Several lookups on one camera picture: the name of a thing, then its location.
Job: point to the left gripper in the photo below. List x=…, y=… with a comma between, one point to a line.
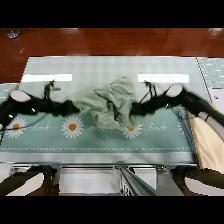
x=65, y=107

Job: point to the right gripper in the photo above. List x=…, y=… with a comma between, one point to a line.
x=143, y=108

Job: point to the pale green garment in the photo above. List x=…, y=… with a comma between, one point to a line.
x=106, y=103

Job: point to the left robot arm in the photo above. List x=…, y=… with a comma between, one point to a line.
x=20, y=104

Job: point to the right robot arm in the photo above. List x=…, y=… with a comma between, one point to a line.
x=193, y=101

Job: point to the cream garment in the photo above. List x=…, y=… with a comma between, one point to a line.
x=208, y=143

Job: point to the silver frame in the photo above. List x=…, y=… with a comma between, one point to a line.
x=110, y=180

